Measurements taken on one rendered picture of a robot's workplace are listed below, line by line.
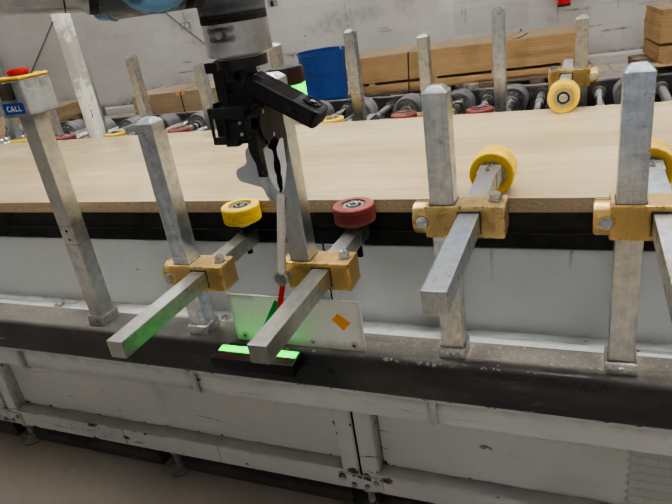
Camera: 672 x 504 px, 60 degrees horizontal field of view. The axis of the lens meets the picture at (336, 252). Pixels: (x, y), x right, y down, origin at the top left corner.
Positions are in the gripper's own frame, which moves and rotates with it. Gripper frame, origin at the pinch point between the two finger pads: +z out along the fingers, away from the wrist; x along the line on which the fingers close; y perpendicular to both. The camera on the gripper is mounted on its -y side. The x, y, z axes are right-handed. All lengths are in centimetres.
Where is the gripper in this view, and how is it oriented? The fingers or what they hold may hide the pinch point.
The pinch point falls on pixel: (279, 193)
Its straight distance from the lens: 89.2
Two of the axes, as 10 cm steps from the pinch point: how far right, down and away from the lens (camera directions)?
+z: 1.3, 9.0, 4.1
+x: -3.5, 4.3, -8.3
